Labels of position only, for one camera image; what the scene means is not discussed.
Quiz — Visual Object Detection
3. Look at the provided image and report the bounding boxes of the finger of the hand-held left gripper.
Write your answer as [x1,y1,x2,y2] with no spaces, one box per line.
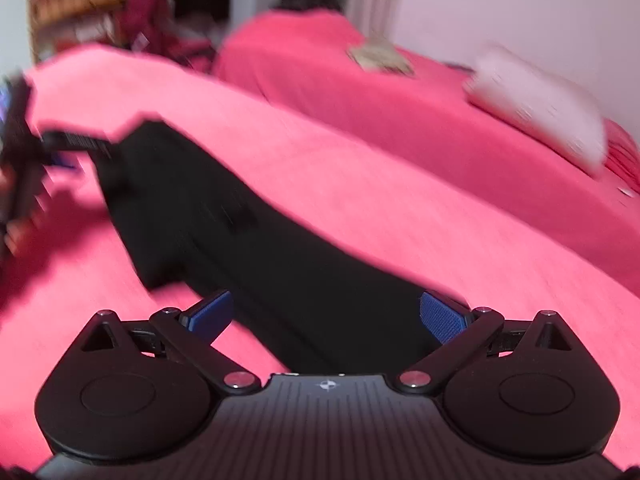
[39,130,118,169]

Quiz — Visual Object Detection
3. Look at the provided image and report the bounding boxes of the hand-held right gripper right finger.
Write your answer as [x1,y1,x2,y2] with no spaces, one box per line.
[392,291,576,395]

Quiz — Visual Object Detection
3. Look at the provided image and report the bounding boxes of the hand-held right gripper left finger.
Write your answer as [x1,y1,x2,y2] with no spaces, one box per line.
[77,290,262,395]

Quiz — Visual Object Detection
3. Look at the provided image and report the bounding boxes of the black pants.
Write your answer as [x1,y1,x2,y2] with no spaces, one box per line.
[92,119,473,376]

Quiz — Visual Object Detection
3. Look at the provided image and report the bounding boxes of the wooden shelf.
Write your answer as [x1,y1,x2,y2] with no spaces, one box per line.
[29,0,128,58]

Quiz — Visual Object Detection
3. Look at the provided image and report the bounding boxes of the maroon hanging garment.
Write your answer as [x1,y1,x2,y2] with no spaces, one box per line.
[122,0,176,56]

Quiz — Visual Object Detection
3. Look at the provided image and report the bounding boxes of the pink bed cover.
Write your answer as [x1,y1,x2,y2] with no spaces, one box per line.
[212,9,640,293]

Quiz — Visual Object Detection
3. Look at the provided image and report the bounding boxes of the pale pink embossed pillow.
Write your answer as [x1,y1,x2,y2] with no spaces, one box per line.
[465,45,608,178]

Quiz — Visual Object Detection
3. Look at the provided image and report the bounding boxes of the folded red blanket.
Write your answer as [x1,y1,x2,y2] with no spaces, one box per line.
[602,119,640,197]

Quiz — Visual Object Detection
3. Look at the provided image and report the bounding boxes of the beige garment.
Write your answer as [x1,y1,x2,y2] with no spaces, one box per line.
[346,41,416,77]

